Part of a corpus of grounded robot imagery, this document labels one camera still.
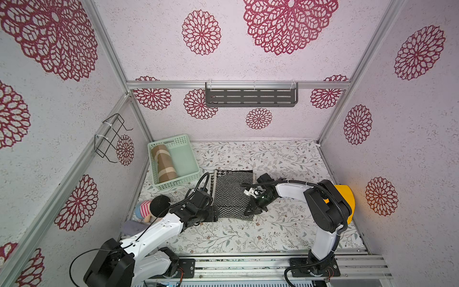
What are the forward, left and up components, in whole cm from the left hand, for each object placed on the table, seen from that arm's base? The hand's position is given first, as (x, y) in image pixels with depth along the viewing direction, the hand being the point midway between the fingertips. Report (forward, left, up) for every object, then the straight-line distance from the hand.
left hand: (212, 213), depth 85 cm
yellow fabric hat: (+13, -73, -6) cm, 74 cm away
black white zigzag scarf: (+12, -7, -3) cm, 14 cm away
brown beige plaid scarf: (+24, +27, +1) cm, 37 cm away
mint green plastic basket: (+43, +23, -6) cm, 50 cm away
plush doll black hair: (+3, +25, +5) cm, 26 cm away
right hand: (+1, -16, -2) cm, 16 cm away
